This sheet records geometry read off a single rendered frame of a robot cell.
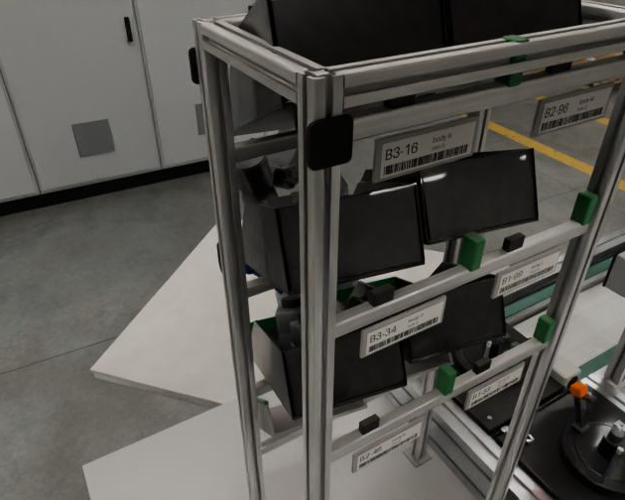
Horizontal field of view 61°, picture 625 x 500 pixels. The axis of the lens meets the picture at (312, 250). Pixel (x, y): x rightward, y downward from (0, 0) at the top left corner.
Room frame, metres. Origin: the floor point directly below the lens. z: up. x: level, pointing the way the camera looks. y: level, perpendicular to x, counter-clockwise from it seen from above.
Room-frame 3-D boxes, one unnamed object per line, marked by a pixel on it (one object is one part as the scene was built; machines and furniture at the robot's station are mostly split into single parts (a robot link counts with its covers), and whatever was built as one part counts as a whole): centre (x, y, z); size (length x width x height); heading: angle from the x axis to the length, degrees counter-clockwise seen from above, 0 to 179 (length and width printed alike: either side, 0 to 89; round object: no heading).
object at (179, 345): (1.03, -0.03, 0.84); 0.90 x 0.70 x 0.03; 73
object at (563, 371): (0.71, -0.48, 0.97); 0.05 x 0.05 x 0.04; 31
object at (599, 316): (0.88, -0.62, 0.91); 0.84 x 0.28 x 0.10; 121
